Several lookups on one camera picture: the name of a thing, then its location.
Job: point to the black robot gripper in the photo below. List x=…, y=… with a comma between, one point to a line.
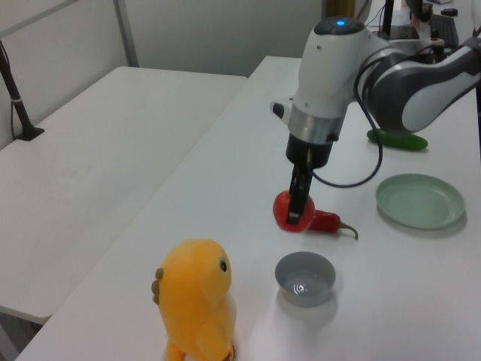
x=309, y=156

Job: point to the red apple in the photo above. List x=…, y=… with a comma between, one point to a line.
x=282, y=210

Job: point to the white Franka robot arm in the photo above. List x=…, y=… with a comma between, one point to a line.
x=330, y=75

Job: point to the grey bowl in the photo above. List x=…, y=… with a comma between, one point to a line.
x=304, y=278

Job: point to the red chili pepper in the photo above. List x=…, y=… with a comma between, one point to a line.
x=327, y=222

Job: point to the green cucumber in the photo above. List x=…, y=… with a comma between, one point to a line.
x=406, y=142

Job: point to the pale green plate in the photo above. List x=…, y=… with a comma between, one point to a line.
x=420, y=201

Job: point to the orange plush toy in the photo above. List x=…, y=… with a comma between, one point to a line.
x=195, y=297

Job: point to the black laptop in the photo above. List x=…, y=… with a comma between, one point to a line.
x=406, y=33

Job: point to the thin black background pole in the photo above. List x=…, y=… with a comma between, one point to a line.
x=389, y=17

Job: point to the white side table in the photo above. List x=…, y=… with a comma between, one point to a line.
x=94, y=169

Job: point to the black keyboard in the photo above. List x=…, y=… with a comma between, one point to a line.
x=445, y=28

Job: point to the black computer mouse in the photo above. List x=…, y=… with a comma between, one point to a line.
x=449, y=12

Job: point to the grey partition post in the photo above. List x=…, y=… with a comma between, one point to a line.
x=126, y=34

